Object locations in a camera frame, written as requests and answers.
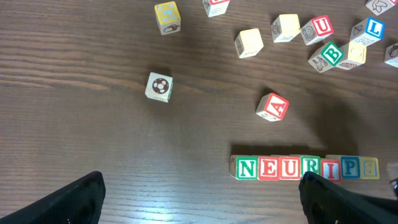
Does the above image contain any blue T block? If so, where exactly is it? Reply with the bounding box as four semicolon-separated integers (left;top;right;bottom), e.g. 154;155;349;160
384;43;398;68

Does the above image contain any green B block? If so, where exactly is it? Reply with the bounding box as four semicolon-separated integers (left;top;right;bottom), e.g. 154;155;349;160
308;42;344;73

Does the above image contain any red i block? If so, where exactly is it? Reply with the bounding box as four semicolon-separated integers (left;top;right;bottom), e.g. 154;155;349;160
321;159;342;183
365;0;397;16

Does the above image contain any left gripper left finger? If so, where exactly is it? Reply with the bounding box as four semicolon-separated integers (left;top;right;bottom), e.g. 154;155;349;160
1;171;106;224

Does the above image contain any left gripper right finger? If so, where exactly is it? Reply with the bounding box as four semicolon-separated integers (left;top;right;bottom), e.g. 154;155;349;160
298;172;397;224

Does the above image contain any red Y block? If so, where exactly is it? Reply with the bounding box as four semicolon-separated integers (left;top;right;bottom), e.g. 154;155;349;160
202;0;230;17

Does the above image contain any red A block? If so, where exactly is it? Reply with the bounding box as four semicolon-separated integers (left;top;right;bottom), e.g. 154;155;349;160
256;93;289;122

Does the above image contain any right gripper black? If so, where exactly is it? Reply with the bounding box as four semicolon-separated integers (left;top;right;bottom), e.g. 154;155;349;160
387;162;398;197

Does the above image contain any green N block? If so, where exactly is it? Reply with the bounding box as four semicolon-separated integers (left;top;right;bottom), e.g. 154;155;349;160
229;155;259;180

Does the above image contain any blue L block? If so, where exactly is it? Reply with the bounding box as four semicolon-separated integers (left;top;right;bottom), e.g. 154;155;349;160
349;17;386;46

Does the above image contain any yellow block beside B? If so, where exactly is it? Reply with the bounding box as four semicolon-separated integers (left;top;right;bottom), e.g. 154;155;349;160
336;42;367;70

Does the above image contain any green R block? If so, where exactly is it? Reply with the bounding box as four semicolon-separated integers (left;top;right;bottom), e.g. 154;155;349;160
300;155;321;176

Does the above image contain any yellow block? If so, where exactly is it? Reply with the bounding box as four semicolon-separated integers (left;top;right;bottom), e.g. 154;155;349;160
234;28;264;58
336;42;367;70
271;14;301;43
154;1;181;35
359;156;379;179

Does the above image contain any red E block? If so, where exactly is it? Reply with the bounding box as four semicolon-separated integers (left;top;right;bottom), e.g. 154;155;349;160
258;156;280;181

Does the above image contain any white symbol block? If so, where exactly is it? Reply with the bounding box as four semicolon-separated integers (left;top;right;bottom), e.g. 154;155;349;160
145;72;173;103

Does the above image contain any red u block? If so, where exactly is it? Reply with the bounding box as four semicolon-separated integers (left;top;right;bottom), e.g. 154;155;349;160
279;156;301;180
301;15;334;45

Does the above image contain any blue P block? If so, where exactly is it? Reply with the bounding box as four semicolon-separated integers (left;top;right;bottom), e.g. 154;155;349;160
326;154;361;179

